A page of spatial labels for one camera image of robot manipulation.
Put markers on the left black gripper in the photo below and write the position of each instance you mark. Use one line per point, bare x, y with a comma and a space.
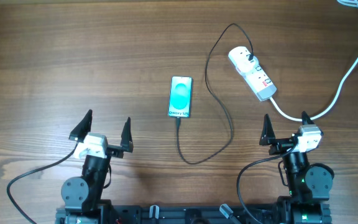
125, 142

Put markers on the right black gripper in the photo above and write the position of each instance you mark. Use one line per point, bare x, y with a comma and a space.
268, 138

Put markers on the blue Galaxy smartphone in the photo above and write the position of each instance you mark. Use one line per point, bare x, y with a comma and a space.
179, 104

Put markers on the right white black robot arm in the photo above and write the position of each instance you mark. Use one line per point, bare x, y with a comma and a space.
309, 184

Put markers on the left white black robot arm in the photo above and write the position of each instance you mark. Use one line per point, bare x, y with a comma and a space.
82, 195

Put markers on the white charger plug adapter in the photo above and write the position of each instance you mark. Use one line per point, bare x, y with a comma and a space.
244, 66

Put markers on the white power strip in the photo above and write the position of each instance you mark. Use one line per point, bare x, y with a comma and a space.
258, 81

